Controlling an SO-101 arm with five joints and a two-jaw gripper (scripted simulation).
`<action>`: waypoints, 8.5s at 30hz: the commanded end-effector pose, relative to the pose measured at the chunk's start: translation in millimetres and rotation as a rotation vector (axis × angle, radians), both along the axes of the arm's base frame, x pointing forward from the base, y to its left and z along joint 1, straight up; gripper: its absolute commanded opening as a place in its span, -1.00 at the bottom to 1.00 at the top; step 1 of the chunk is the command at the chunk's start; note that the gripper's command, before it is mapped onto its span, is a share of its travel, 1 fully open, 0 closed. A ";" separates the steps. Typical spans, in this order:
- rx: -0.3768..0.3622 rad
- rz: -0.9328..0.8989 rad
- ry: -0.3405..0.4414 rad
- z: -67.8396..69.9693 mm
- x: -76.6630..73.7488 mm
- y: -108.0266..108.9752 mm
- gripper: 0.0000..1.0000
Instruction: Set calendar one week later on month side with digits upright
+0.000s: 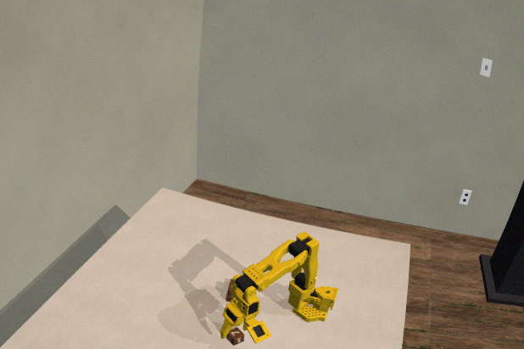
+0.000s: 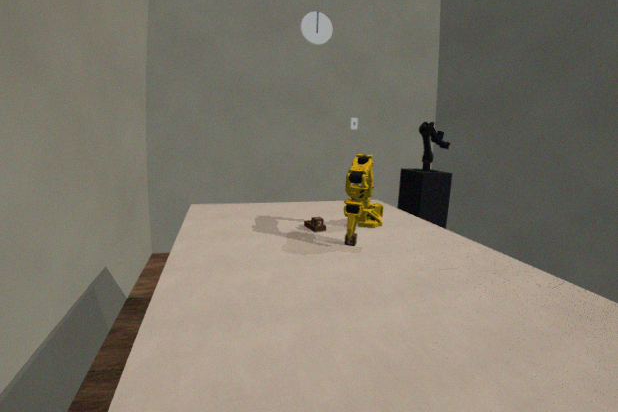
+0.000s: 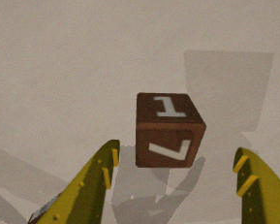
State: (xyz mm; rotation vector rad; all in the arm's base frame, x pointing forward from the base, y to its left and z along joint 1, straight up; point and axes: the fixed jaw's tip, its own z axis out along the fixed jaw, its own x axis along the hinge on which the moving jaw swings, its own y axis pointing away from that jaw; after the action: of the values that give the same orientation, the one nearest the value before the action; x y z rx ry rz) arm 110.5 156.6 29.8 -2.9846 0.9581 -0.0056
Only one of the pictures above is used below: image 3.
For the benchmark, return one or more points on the brown calendar cube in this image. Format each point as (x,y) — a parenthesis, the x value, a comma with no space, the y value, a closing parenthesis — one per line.
(169,130)

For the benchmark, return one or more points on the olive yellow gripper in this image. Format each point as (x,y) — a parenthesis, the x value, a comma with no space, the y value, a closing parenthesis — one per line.
(82,201)

